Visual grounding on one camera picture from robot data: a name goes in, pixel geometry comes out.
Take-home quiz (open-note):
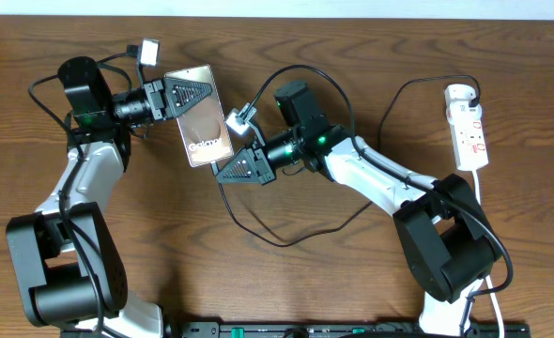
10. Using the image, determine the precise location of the bronze Samsung Galaxy smartphone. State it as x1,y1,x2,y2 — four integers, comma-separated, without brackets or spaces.
163,65,234,167

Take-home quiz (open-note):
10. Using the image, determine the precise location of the black USB charging cable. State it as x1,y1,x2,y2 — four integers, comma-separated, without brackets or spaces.
209,74,482,248

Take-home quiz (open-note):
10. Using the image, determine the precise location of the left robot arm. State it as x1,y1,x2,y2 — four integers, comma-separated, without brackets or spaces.
6,56,216,337

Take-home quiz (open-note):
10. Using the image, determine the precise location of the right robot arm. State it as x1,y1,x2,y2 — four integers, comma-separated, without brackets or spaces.
212,81,508,336

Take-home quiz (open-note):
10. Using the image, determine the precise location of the white USB charger plug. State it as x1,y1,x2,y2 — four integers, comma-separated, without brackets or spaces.
444,84,476,104

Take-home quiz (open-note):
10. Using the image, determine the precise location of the white power strip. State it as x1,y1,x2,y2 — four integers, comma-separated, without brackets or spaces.
446,100,488,172

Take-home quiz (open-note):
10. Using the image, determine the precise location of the black left camera cable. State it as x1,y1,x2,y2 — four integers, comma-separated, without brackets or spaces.
27,51,142,338

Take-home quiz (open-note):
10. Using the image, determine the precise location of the black camera cable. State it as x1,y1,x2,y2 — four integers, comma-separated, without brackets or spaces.
243,64,515,338
27,51,142,338

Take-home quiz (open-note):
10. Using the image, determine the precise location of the black right camera cable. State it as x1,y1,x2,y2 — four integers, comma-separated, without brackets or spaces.
243,64,515,338

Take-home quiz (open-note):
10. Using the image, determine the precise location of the white power strip cord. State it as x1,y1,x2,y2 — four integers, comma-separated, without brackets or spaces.
471,169,506,338

